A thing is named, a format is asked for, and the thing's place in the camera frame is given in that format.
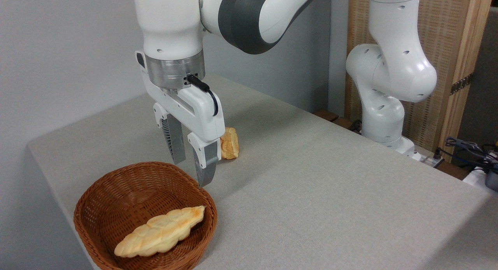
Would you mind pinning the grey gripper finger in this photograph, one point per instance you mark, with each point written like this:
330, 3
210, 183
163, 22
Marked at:
175, 139
206, 161

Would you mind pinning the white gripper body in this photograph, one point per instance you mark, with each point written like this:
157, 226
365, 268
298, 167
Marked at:
202, 110

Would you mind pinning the small golden bread roll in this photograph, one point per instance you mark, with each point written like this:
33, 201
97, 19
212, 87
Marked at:
230, 143

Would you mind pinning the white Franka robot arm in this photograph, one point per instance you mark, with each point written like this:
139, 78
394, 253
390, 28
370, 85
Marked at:
389, 67

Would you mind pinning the brown wicker basket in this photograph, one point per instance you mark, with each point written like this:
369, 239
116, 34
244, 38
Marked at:
116, 192

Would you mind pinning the long braided bread loaf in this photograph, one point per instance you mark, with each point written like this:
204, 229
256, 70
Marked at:
163, 231

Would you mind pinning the brown wooden base board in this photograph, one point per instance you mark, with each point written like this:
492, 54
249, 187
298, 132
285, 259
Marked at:
330, 116

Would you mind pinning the wooden woven folding screen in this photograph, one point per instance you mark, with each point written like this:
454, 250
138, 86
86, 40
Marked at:
443, 28

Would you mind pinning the black metal screen hinge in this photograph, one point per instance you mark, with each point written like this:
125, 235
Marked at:
461, 84

